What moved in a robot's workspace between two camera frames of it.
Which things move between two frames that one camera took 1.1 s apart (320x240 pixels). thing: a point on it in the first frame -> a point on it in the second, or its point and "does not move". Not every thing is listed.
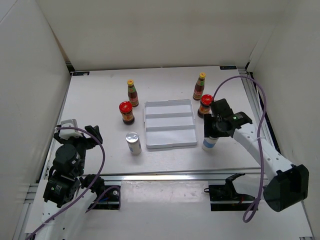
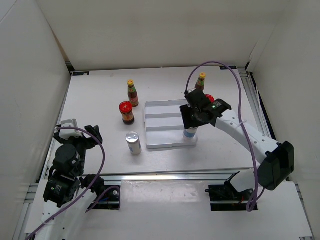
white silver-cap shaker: (133, 140) does not move
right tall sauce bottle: (199, 87) does not move
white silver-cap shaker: (209, 143) -> (190, 133)
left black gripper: (90, 142) does not move
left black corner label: (80, 73) does not move
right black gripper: (208, 129) -> (185, 111)
